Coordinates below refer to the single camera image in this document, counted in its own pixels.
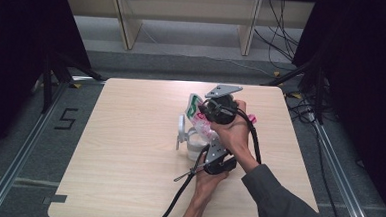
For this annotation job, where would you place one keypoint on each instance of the black curtain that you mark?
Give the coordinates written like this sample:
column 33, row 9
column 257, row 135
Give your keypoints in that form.
column 17, row 46
column 366, row 81

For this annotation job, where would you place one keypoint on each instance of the person's left hand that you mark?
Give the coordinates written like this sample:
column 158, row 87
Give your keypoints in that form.
column 207, row 184

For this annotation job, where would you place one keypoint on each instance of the beige wooden shelf frame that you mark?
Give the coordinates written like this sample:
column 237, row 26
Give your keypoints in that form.
column 128, row 25

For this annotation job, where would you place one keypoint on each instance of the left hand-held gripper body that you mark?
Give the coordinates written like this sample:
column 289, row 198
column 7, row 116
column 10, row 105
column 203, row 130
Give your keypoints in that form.
column 216, row 153

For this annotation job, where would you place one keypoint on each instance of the aluminium floor rail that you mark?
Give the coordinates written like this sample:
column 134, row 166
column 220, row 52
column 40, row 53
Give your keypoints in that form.
column 340, row 183
column 21, row 156

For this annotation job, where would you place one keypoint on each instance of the yellow tape piece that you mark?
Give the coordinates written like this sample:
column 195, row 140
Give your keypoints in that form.
column 76, row 86
column 276, row 74
column 296, row 95

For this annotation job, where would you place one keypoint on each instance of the black metal stand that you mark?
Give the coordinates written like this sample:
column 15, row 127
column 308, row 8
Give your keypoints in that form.
column 48, row 87
column 319, row 95

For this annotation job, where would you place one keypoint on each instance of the person's right hand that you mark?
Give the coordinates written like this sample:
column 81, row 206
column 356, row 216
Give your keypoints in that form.
column 236, row 137

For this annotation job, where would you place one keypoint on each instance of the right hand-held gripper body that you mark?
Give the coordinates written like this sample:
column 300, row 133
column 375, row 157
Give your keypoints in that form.
column 221, row 110

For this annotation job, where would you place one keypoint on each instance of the clear jar with grey lid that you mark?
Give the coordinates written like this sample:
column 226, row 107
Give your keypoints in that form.
column 195, row 145

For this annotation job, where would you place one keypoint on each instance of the pink and white plastic bag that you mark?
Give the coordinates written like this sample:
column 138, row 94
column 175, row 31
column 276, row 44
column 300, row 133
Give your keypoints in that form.
column 194, row 105

